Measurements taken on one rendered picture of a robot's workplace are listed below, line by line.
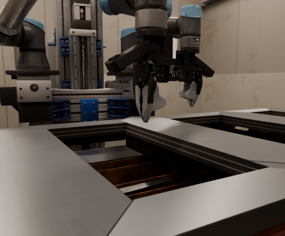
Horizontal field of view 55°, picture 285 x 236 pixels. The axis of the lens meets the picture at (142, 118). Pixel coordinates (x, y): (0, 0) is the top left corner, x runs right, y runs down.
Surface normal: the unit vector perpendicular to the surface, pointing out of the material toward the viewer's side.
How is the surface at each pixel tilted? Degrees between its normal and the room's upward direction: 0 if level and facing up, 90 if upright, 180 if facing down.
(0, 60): 90
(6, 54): 90
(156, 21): 90
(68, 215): 0
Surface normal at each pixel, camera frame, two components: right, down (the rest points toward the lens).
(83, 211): 0.00, -0.99
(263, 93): -0.93, 0.05
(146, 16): -0.29, 0.13
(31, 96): 0.36, 0.13
